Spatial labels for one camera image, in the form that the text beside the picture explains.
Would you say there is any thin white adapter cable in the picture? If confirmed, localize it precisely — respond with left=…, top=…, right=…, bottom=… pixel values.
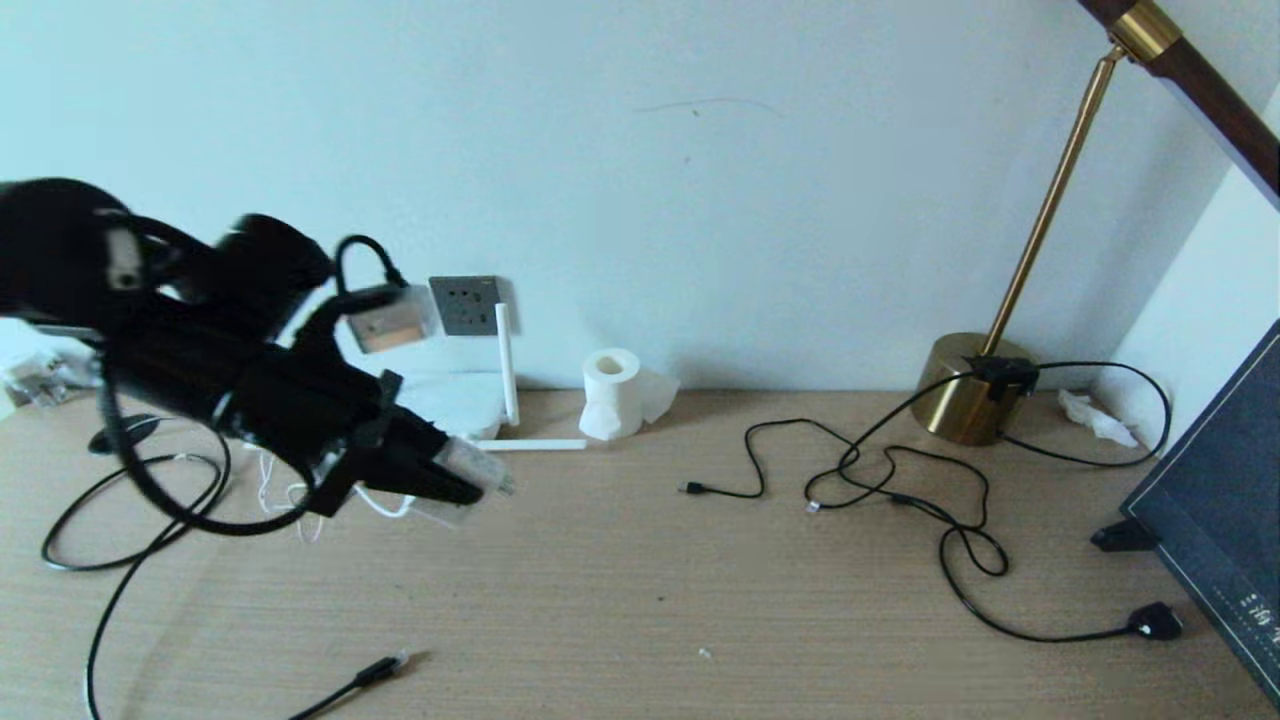
left=255, top=450, right=416, bottom=541

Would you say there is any white power adapter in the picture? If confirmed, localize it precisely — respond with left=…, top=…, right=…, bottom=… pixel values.
left=420, top=435, right=516, bottom=526

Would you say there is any white router with antennas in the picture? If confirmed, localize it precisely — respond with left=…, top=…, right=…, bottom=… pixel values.
left=395, top=303, right=589, bottom=453

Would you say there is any black oval puck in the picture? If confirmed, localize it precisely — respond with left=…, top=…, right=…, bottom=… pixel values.
left=88, top=415, right=161, bottom=456

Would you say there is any white toilet paper roll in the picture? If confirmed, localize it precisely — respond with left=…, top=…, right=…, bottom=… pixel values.
left=578, top=347, right=681, bottom=442

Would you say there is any white crumpled clutter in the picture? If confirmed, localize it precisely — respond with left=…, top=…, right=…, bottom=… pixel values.
left=0, top=350, right=81, bottom=406

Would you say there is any brass desk lamp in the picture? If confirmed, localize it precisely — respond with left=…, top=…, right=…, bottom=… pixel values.
left=912, top=0, right=1280, bottom=448

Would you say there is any crumpled white tissue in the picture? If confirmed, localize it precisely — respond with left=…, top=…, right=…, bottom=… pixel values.
left=1058, top=388, right=1141, bottom=448

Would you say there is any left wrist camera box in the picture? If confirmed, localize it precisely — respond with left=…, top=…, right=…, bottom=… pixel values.
left=345, top=283, right=438, bottom=353

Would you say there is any grey wall socket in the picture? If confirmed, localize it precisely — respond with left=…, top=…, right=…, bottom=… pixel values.
left=429, top=276, right=506, bottom=337

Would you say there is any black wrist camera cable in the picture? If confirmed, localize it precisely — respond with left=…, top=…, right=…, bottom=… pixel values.
left=100, top=235, right=411, bottom=536

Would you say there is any black ethernet cable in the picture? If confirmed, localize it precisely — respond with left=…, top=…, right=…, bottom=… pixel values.
left=288, top=650, right=411, bottom=720

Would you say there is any thin black USB cable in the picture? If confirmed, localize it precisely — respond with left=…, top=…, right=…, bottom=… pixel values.
left=677, top=418, right=991, bottom=533

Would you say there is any black looped cable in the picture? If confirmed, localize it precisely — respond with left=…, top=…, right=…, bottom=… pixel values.
left=42, top=452, right=231, bottom=720

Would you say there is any black inline cord switch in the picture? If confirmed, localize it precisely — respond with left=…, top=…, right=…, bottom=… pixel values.
left=963, top=355, right=1041, bottom=401

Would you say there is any black lamp power cable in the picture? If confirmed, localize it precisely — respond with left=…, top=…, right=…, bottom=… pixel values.
left=805, top=360, right=1186, bottom=643

